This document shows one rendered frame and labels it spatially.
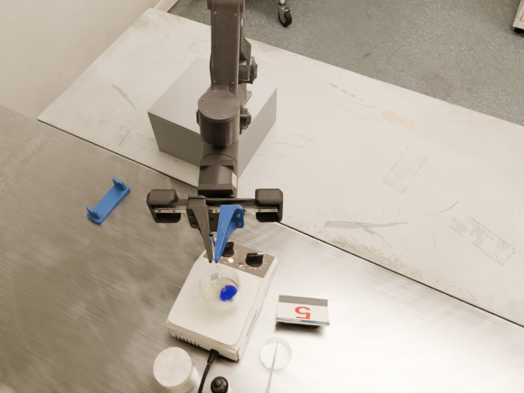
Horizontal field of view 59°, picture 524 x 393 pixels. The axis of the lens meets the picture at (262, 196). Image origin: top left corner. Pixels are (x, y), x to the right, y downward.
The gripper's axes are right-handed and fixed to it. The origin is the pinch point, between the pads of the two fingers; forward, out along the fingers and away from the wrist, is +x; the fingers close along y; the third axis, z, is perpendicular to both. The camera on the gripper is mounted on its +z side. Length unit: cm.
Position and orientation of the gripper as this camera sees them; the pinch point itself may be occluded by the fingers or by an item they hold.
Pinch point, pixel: (214, 238)
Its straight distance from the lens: 62.6
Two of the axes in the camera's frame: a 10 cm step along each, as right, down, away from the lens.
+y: -10.0, 0.1, 0.1
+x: 0.0, 8.4, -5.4
